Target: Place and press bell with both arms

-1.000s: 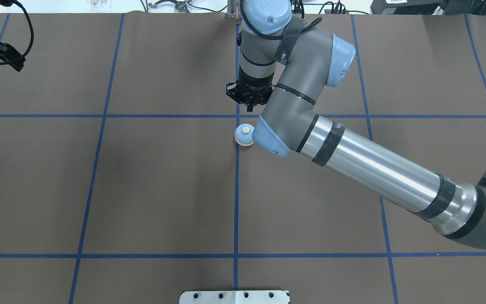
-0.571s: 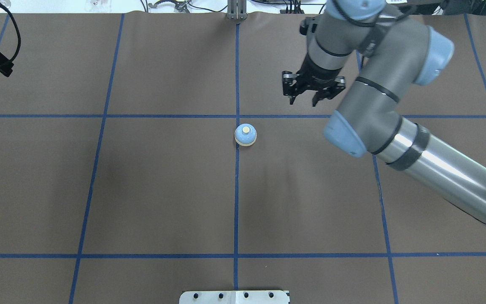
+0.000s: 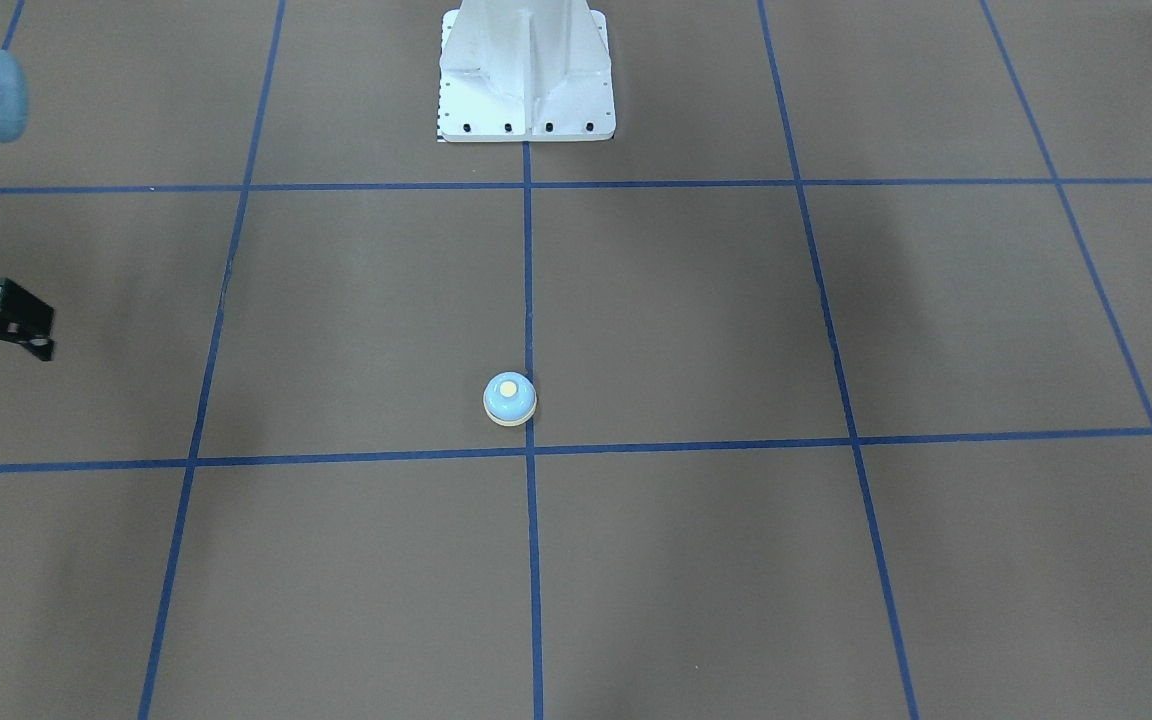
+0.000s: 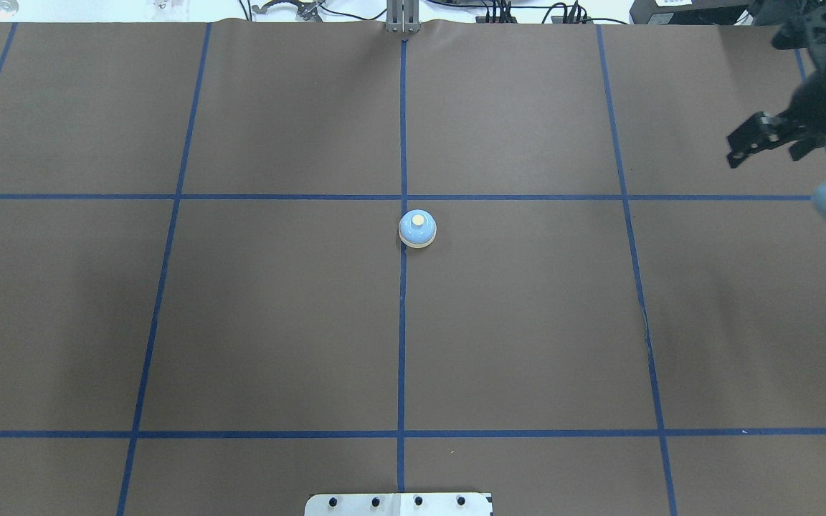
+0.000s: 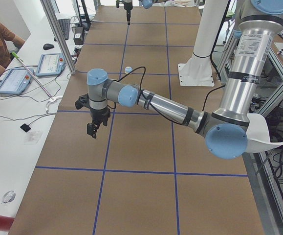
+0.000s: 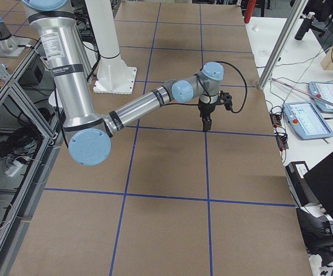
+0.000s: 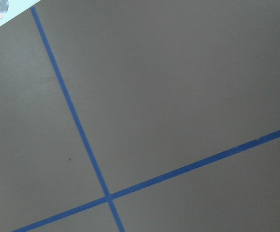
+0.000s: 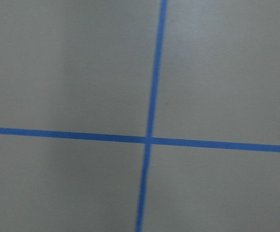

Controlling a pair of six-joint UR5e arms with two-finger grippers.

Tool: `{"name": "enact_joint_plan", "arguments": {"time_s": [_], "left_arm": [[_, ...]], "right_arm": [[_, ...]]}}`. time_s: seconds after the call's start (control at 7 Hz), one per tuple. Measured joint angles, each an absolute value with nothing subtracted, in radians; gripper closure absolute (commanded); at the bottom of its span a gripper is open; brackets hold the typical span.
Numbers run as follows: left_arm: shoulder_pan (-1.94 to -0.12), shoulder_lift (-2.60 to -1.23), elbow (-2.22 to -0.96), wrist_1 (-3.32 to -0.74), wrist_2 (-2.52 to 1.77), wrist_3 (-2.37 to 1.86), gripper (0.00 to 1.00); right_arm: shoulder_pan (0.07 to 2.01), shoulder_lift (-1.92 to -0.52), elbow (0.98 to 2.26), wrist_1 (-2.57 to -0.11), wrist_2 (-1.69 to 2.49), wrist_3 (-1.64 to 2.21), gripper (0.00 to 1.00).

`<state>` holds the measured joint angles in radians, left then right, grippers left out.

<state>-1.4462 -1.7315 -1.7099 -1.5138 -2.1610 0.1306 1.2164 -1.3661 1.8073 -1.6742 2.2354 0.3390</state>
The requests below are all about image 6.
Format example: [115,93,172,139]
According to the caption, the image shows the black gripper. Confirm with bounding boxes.
[198,99,219,132]

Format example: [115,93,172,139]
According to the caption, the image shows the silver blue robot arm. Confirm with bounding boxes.
[24,1,224,166]

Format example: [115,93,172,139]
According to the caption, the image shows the orange circuit board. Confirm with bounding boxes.
[269,112,289,152]

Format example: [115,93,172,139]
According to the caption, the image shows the near blue teach pendant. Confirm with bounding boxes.
[283,101,333,140]

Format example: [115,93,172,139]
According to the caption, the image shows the blue teach pendant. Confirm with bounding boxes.
[308,82,333,113]
[283,101,333,140]

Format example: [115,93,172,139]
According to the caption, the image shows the black desktop box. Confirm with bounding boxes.
[285,161,321,207]

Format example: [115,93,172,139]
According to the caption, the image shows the red fire extinguisher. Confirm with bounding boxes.
[244,0,257,24]

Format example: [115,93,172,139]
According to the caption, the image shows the far blue teach pendant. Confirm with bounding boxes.
[308,82,333,113]

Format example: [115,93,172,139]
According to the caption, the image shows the white chair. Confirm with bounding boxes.
[48,90,63,109]

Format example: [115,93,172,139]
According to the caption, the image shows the grey box under table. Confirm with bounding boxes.
[18,57,45,86]

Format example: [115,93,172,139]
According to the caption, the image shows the white power strip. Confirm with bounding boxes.
[5,160,23,177]

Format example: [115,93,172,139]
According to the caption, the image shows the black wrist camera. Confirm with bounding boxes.
[217,90,233,112]

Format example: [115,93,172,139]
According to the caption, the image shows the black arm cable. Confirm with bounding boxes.
[160,60,248,114]

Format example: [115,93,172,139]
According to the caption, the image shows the white pedestal column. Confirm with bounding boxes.
[85,0,137,94]

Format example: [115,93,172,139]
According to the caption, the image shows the aluminium frame post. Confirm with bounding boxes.
[257,0,308,90]

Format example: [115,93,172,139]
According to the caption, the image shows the aluminium frame table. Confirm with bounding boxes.
[0,28,72,276]

